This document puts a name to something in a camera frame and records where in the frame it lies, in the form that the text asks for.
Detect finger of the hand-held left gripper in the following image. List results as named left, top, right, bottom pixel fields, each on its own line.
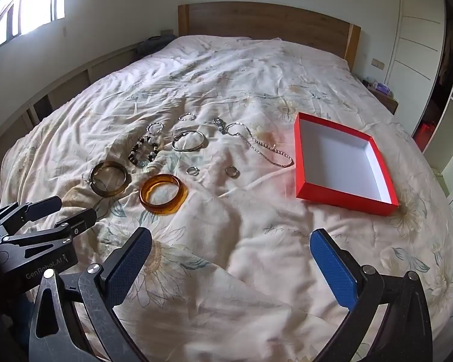
left=2, top=208, right=98, bottom=262
left=0, top=195, right=63, bottom=235

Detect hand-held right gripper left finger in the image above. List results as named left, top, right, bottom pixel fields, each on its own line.
left=29, top=227, right=153, bottom=362

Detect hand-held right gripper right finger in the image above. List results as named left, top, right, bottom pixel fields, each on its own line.
left=310, top=228, right=433, bottom=362

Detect dark brown bangle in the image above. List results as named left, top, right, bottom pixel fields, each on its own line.
left=89, top=161, right=130, bottom=197

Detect amber bangle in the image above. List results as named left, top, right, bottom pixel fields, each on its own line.
left=140, top=174, right=188, bottom=216

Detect black and white beaded bracelet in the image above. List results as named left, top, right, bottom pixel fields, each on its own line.
left=128, top=136, right=163, bottom=167

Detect red cardboard box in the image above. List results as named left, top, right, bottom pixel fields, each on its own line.
left=294, top=112, right=400, bottom=217

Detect silver metal bangle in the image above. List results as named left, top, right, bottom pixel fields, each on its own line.
left=171, top=130, right=207, bottom=153

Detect low window cabinet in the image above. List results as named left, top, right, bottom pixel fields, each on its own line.
left=8, top=41, right=141, bottom=131

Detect red bag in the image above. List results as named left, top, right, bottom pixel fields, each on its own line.
left=415, top=121, right=437, bottom=151

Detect white open shelf unit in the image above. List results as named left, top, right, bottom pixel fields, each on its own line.
left=411, top=4, right=453, bottom=197

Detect wooden nightstand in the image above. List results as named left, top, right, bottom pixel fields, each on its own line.
left=363, top=78, right=399, bottom=116

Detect dark bag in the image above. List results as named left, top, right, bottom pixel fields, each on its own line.
left=137, top=37, right=175, bottom=61

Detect window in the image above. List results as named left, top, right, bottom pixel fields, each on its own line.
left=0, top=0, right=84, bottom=58

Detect white wardrobe doors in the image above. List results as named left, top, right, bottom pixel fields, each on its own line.
left=384, top=0, right=447, bottom=85

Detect wooden bed headboard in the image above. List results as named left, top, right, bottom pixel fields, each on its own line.
left=178, top=2, right=362, bottom=71

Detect silver pendant necklace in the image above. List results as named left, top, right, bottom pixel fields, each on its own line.
left=213, top=117, right=294, bottom=168

